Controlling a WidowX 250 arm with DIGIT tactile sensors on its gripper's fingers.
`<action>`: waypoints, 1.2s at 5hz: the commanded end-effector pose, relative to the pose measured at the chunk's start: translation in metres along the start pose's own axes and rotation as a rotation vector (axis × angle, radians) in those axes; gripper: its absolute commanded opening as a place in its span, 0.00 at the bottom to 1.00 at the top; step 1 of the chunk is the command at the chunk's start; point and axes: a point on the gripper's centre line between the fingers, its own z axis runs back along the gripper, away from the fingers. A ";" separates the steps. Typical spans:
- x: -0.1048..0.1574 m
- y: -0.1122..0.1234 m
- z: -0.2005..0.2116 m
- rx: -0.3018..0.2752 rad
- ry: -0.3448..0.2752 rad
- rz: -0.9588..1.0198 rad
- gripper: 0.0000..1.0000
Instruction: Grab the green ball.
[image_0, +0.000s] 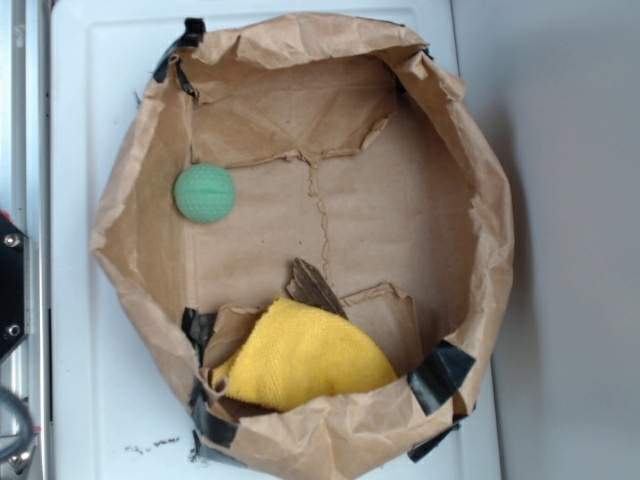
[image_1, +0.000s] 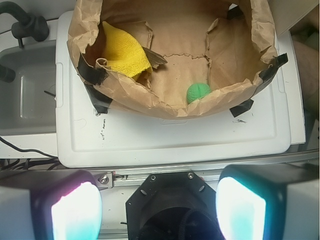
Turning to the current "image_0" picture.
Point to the green textured ball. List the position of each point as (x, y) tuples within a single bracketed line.
[(204, 193)]

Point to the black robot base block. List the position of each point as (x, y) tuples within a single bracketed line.
[(11, 287)]

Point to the brown paper bag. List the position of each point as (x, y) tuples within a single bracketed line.
[(350, 148)]

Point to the yellow microfiber cloth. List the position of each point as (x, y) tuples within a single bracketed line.
[(296, 353)]

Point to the black tape strip right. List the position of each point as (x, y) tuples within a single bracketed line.
[(439, 376)]

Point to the black tape strip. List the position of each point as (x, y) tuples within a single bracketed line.
[(219, 431), (439, 376), (194, 31)]

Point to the black tape strip lower left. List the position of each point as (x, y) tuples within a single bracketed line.
[(219, 431)]

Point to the black tape strip top left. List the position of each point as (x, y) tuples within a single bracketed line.
[(194, 31)]

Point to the white plastic tray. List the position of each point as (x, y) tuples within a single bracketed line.
[(114, 417)]

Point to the silver aluminium frame rail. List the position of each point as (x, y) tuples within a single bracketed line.
[(25, 194)]

